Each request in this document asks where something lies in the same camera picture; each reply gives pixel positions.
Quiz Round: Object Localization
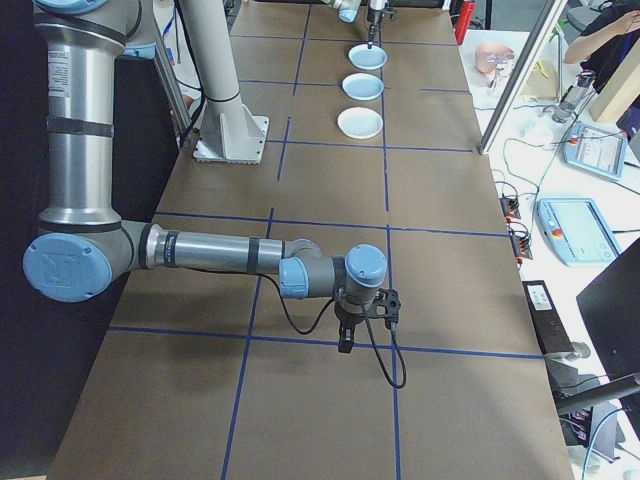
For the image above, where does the light blue plastic plate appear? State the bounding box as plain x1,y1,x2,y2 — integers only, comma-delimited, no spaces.
347,43,389,72
340,72,386,102

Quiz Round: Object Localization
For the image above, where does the white plastic plate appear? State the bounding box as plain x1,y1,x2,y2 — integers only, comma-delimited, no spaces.
337,105,384,141

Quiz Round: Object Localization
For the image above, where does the bare person forearm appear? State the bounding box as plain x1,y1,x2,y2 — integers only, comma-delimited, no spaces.
564,11,640,65

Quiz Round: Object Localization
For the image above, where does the red cylinder tube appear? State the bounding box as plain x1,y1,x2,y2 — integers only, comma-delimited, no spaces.
456,0,477,47

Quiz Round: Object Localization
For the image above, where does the pink plastic bowl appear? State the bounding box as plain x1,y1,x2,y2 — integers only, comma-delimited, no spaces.
474,42,517,77

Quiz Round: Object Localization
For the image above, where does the white column stand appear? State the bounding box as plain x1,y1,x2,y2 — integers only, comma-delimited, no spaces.
177,0,270,164

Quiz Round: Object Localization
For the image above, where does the wooden cutting board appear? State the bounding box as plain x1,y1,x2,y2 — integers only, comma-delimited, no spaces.
522,59,562,102

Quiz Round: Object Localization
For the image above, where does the black orange connector block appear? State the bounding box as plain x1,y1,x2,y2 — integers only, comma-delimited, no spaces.
509,221,536,262
499,181,523,224

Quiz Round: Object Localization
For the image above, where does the black box with white label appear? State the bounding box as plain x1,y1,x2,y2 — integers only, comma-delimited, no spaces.
520,279,577,359

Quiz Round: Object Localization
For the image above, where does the grey chair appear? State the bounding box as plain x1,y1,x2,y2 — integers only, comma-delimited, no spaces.
564,0,617,32

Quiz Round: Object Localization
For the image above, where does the blue grey teach pendant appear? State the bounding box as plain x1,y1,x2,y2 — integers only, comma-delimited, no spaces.
561,121,629,182
535,197,624,268

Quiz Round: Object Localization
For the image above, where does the person in black shirt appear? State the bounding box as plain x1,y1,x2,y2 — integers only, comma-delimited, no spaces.
578,0,640,97

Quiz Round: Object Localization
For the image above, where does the black computer monitor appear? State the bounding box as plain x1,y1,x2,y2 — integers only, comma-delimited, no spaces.
574,244,640,382

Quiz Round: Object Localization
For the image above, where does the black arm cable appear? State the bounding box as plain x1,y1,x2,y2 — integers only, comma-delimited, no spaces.
257,272,409,391

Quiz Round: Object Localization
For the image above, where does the aluminium profile post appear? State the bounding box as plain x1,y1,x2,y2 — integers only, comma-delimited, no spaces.
471,0,572,157

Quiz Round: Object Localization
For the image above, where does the aluminium frame bar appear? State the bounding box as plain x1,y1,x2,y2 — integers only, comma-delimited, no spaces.
142,14,196,149

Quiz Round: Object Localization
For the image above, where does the black frame cover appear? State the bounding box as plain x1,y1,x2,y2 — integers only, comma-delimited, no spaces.
0,0,201,480

